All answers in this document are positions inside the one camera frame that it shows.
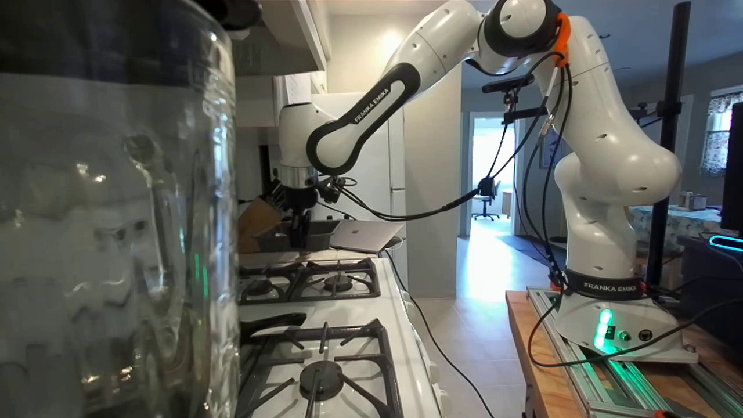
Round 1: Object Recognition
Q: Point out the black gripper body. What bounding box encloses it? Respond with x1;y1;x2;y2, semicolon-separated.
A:
269;180;318;213

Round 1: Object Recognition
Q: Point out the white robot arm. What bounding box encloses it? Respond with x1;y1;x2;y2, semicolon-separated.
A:
278;0;681;282

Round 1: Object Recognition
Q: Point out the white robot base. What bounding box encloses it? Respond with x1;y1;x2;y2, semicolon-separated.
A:
555;271;699;364

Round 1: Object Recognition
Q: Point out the silver laptop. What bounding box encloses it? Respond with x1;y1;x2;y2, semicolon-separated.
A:
329;220;401;253

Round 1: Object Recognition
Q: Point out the black right burner grate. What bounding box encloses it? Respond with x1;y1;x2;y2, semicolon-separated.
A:
239;258;380;304

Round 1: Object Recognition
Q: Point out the black burner grate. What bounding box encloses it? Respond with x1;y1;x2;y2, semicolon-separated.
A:
239;258;380;304
235;314;405;418

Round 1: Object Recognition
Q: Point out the white gas stove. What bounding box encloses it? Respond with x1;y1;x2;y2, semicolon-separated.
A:
235;251;444;418

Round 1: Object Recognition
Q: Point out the black left burner grate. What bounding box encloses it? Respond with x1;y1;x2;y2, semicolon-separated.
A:
235;314;405;418

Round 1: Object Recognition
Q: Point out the large clear glass jar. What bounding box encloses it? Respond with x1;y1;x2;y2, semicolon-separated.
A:
0;0;239;418

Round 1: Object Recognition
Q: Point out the wooden workbench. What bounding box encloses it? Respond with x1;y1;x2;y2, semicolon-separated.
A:
507;288;743;418

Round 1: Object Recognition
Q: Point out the black vertical pole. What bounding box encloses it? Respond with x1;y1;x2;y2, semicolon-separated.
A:
646;0;693;292

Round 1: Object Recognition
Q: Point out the black camera on stand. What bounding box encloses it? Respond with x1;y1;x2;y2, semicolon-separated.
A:
481;75;535;107

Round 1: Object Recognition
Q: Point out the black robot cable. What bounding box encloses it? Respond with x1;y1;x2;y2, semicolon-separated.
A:
324;44;567;227

